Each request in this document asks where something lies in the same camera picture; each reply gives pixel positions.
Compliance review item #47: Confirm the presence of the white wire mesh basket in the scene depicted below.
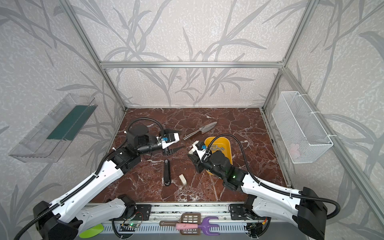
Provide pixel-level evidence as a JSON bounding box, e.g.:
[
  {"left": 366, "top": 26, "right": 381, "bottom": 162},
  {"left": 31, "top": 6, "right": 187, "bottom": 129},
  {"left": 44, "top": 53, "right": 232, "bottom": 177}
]
[{"left": 272, "top": 91, "right": 334, "bottom": 164}]

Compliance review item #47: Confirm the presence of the yellow plastic tray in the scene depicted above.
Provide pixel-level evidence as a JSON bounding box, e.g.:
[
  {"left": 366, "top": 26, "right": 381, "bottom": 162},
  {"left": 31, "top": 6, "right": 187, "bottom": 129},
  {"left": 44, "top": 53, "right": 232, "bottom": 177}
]
[{"left": 204, "top": 137, "right": 233, "bottom": 176}]

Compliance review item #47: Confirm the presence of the black stapler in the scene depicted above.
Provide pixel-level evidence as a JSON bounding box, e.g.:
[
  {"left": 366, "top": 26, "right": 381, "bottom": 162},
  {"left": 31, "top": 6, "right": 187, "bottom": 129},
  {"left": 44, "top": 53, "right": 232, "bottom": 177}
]
[{"left": 163, "top": 159, "right": 172, "bottom": 187}]

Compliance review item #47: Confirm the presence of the clear plastic wall bin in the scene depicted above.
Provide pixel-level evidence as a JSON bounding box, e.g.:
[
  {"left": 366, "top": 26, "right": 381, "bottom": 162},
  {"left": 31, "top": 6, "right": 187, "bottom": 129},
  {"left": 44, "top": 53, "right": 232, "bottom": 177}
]
[{"left": 9, "top": 94, "right": 97, "bottom": 163}]

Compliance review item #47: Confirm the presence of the pink object in basket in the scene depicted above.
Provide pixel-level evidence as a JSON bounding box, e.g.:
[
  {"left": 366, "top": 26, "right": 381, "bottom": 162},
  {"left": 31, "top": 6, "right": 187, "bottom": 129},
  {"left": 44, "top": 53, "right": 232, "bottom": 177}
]
[{"left": 289, "top": 144, "right": 301, "bottom": 160}]

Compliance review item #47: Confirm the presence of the green sponge in bin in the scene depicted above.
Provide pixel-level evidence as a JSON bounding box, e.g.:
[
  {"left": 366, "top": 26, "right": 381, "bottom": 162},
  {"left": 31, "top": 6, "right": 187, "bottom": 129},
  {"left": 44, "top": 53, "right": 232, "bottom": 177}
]
[{"left": 47, "top": 105, "right": 97, "bottom": 141}]

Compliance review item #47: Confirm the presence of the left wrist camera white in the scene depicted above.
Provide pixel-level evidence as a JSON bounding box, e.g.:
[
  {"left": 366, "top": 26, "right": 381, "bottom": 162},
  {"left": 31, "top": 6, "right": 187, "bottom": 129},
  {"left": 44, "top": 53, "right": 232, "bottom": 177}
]
[{"left": 157, "top": 133, "right": 180, "bottom": 150}]

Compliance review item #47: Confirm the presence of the brown toy spatula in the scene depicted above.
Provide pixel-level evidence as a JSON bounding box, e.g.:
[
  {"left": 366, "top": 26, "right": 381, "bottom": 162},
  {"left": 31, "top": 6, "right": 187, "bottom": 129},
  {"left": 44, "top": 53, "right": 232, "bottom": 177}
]
[{"left": 159, "top": 213, "right": 202, "bottom": 235}]

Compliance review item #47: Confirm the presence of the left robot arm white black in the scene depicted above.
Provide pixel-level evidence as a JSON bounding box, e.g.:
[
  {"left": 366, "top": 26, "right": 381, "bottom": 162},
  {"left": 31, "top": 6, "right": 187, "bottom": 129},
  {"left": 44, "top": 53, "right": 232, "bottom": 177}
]
[{"left": 15, "top": 122, "right": 180, "bottom": 240}]

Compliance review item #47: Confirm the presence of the silver metal trowel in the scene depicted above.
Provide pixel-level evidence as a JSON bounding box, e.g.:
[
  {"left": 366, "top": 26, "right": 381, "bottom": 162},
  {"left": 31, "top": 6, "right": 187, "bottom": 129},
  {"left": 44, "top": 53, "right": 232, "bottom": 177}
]
[{"left": 183, "top": 122, "right": 218, "bottom": 141}]

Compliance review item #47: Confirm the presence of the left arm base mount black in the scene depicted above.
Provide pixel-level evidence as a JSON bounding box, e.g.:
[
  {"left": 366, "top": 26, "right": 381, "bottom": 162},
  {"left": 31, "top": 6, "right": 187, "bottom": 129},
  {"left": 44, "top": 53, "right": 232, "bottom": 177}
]
[{"left": 120, "top": 204, "right": 152, "bottom": 221}]

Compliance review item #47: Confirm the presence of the green toy shovel yellow handle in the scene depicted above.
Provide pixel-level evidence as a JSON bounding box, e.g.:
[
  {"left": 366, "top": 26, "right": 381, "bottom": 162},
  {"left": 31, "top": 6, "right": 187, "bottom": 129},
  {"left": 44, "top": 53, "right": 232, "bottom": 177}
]
[{"left": 79, "top": 224, "right": 104, "bottom": 239}]

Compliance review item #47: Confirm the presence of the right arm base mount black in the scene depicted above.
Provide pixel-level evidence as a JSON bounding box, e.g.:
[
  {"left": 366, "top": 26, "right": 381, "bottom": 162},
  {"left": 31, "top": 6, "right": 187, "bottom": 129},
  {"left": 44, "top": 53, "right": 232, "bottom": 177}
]
[{"left": 229, "top": 204, "right": 256, "bottom": 220}]

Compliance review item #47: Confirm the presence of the purple toy rake pink handle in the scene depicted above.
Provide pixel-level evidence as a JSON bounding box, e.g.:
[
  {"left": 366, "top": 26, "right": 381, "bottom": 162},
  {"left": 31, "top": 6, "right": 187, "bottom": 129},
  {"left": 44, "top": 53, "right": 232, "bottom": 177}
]
[{"left": 176, "top": 216, "right": 220, "bottom": 236}]

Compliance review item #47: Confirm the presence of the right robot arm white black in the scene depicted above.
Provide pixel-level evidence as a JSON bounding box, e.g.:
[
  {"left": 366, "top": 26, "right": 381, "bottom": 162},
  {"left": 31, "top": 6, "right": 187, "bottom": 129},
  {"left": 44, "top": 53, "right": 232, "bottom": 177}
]
[{"left": 187, "top": 149, "right": 341, "bottom": 240}]

